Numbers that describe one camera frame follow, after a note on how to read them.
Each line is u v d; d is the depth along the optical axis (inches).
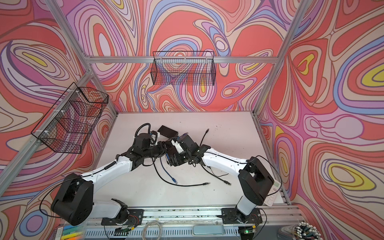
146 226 27.8
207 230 26.3
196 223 28.8
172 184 33.1
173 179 33.9
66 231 27.6
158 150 29.4
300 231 21.9
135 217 28.6
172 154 28.4
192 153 25.1
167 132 41.9
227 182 33.2
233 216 28.9
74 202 16.3
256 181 17.2
